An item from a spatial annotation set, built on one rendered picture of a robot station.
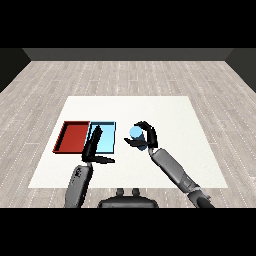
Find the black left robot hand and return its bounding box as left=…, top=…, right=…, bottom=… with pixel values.
left=81, top=124, right=116, bottom=165

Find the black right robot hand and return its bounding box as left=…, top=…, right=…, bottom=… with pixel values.
left=123, top=120, right=159, bottom=151

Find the small blue can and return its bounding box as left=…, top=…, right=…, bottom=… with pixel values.
left=129, top=125, right=148, bottom=152

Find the light blue shallow open box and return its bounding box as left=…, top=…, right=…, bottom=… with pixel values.
left=85, top=121, right=117, bottom=155

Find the red shallow open box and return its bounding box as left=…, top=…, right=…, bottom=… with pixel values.
left=52, top=120, right=91, bottom=155

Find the dark grey robot body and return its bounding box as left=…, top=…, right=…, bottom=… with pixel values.
left=97, top=188, right=160, bottom=209

